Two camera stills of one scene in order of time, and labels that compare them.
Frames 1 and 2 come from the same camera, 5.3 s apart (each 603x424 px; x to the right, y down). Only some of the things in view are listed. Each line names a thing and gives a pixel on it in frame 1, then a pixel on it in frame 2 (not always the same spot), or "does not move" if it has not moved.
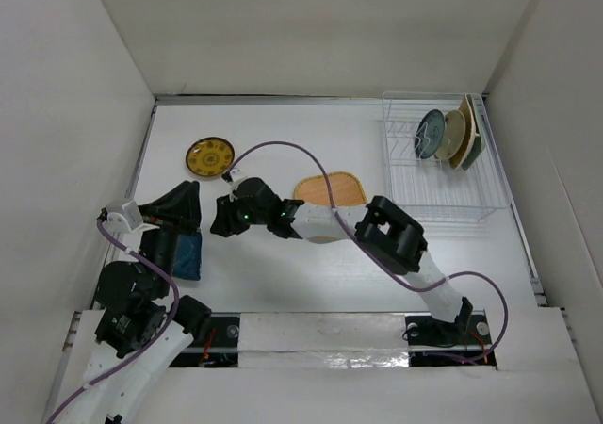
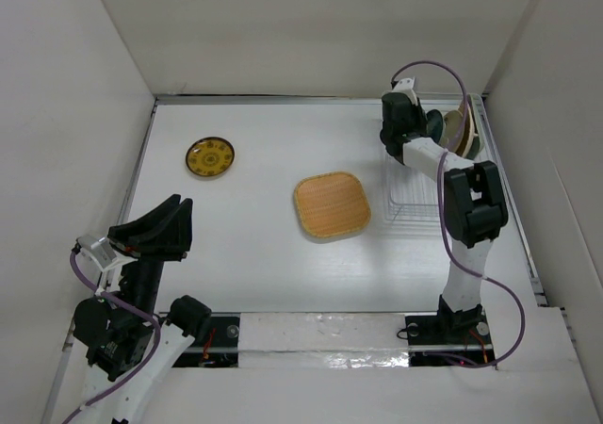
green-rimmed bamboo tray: (464, 157) does not move
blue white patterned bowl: (430, 134) does not move
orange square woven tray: (346, 187) does not move
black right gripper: (226, 221) → (415, 109)
